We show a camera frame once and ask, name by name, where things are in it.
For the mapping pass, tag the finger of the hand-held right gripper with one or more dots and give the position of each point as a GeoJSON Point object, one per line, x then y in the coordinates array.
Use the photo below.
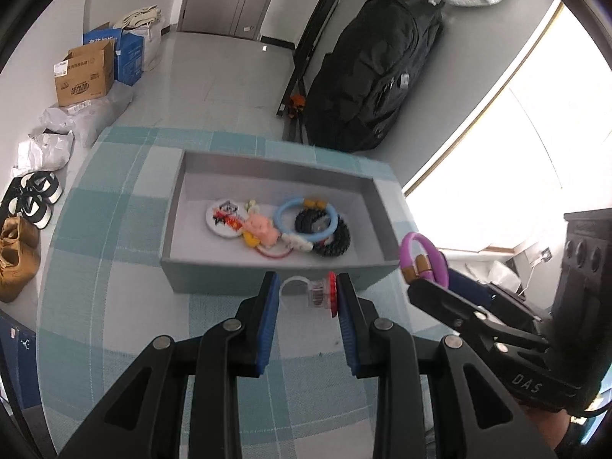
{"type": "Point", "coordinates": [468, 287]}
{"type": "Point", "coordinates": [444, 301]}

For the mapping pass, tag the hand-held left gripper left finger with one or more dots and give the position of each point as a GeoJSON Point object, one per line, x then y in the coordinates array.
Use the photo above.
{"type": "Point", "coordinates": [265, 330]}

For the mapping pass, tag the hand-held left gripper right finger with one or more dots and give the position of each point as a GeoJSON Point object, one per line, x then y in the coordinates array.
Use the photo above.
{"type": "Point", "coordinates": [346, 330]}

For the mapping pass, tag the pink plush toy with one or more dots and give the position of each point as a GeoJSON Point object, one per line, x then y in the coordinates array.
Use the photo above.
{"type": "Point", "coordinates": [260, 229]}

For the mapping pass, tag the grey cardboard box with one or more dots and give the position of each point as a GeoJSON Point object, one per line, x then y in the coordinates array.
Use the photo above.
{"type": "Point", "coordinates": [277, 177]}

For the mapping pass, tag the person's right forearm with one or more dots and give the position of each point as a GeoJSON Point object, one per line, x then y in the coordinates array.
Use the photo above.
{"type": "Point", "coordinates": [550, 435]}

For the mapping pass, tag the round white printed badge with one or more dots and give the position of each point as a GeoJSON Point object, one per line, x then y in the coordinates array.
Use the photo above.
{"type": "Point", "coordinates": [224, 220]}

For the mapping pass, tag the teal checkered tablecloth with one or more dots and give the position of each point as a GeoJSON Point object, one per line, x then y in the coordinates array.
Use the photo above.
{"type": "Point", "coordinates": [119, 248]}

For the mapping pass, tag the large black bag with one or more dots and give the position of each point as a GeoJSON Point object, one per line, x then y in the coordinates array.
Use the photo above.
{"type": "Point", "coordinates": [373, 81]}

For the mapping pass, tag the blue shoebox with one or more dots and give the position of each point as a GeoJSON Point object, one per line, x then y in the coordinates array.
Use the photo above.
{"type": "Point", "coordinates": [16, 358]}

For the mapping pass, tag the brown shoe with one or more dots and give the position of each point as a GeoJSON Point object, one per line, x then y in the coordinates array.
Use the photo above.
{"type": "Point", "coordinates": [16, 275]}
{"type": "Point", "coordinates": [21, 234]}

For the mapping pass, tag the black white sandals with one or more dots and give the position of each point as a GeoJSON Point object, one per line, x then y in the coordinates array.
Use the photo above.
{"type": "Point", "coordinates": [45, 201]}

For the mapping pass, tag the white plastic bag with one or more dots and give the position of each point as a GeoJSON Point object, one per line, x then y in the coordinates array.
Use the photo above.
{"type": "Point", "coordinates": [48, 150]}
{"type": "Point", "coordinates": [91, 114]}

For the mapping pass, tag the black and white sneaker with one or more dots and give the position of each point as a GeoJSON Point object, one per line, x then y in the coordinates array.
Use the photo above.
{"type": "Point", "coordinates": [16, 198]}

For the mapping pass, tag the black metal rack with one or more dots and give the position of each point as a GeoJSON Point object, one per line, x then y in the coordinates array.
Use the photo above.
{"type": "Point", "coordinates": [311, 33]}

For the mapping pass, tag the blue cardboard carton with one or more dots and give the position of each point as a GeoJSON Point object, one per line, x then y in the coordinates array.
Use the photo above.
{"type": "Point", "coordinates": [129, 57]}
{"type": "Point", "coordinates": [98, 38]}

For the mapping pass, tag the white tote bag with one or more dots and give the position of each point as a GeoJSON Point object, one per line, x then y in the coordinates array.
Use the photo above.
{"type": "Point", "coordinates": [150, 43]}

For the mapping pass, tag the brown cardboard carton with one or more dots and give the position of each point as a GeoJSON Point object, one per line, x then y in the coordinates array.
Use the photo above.
{"type": "Point", "coordinates": [83, 76]}

